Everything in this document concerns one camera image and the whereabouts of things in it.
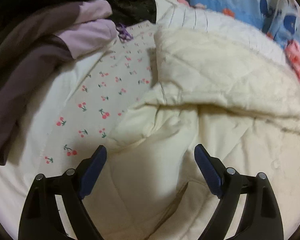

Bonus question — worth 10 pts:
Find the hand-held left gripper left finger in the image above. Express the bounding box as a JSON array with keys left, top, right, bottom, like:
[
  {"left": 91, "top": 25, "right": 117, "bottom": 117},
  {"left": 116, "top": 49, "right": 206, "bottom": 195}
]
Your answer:
[{"left": 18, "top": 144, "right": 107, "bottom": 240}]

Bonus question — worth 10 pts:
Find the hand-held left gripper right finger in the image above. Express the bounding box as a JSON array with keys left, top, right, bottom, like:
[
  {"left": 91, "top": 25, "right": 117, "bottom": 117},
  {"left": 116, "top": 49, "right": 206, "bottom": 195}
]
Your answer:
[{"left": 194, "top": 144, "right": 284, "bottom": 240}]

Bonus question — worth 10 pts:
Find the cream quilted jacket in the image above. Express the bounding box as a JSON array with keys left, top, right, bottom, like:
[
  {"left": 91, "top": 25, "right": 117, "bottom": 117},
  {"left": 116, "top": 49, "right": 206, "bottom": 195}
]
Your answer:
[{"left": 107, "top": 0, "right": 300, "bottom": 240}]

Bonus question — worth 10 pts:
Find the cherry print bed sheet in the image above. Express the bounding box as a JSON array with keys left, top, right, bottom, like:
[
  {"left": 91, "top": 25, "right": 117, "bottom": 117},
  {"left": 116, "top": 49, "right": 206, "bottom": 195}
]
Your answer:
[{"left": 0, "top": 22, "right": 160, "bottom": 240}]

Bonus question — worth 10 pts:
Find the grey and lilac garment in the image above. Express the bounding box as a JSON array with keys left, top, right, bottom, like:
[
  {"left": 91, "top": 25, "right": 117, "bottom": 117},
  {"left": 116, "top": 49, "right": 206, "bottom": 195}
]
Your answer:
[{"left": 0, "top": 0, "right": 119, "bottom": 165}]

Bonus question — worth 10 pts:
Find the black fuzzy garment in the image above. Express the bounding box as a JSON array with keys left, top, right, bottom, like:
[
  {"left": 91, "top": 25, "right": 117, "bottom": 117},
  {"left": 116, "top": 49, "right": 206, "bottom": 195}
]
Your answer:
[{"left": 109, "top": 0, "right": 158, "bottom": 26}]

